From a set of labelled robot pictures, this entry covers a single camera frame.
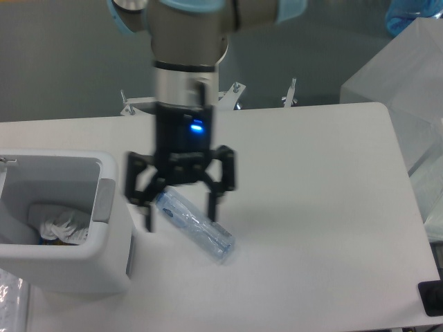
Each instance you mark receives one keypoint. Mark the translucent plastic box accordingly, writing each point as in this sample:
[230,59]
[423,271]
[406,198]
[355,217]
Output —
[406,77]

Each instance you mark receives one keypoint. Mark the white metal base frame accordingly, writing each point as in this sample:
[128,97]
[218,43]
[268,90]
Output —
[228,100]

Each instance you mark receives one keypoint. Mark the crushed clear plastic bottle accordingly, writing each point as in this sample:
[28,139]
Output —
[209,236]

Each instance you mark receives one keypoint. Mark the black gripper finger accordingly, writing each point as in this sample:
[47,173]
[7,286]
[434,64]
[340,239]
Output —
[146,176]
[226,156]

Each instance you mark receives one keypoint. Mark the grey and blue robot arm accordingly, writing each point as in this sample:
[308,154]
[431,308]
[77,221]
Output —
[188,41]

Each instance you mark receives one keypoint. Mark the clear plastic sheet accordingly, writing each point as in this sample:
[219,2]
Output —
[14,302]

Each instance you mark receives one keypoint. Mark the clear plastic wrapper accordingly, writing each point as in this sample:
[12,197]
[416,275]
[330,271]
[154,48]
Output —
[68,226]

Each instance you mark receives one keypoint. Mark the blue plastic bag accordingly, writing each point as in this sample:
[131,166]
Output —
[401,13]

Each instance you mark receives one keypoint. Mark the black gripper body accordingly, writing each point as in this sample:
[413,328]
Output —
[182,142]

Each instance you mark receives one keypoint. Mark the black device at table edge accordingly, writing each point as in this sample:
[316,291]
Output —
[431,296]

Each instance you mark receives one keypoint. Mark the white trash can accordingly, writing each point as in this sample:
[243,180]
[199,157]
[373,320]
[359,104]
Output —
[36,183]

